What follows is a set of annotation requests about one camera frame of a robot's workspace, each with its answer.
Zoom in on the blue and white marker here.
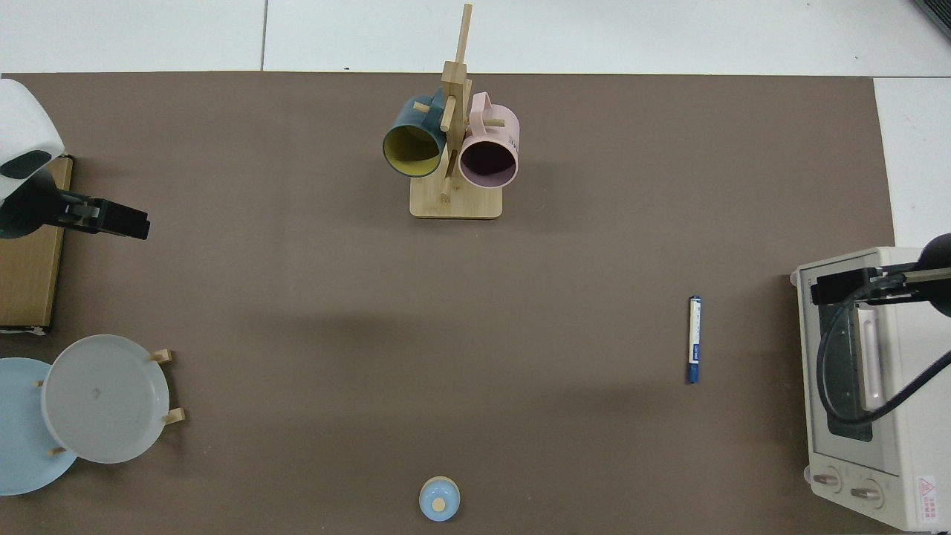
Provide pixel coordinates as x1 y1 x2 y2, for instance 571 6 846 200
685 296 703 384

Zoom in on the pale toaster oven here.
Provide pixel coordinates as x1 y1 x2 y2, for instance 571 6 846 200
790 247 951 533

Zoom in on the brown table cloth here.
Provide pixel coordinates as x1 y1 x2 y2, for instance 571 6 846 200
0 72 896 535

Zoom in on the grey plate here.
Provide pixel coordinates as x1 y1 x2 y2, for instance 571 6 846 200
41 334 170 465

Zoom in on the wooden plate rack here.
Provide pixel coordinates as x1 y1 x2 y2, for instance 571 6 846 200
33 348 186 456

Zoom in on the light blue plate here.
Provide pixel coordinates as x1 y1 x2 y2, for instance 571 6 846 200
0 357 79 496

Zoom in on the dark grey slatted object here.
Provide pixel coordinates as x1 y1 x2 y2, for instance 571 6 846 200
912 0 951 39

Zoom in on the dark teal cup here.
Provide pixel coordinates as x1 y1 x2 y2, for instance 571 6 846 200
383 88 451 179

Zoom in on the wooden cup stand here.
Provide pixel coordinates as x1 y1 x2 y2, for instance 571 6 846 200
409 4 504 220

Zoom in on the pink cup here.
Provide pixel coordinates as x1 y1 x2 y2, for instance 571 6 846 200
458 91 520 189

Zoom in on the small blue round thing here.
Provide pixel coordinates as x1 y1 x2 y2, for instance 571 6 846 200
419 476 461 522

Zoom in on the wire basket with wooden floor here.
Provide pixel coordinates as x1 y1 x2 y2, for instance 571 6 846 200
0 155 74 335

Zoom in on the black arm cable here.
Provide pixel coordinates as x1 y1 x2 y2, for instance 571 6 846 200
816 286 951 428

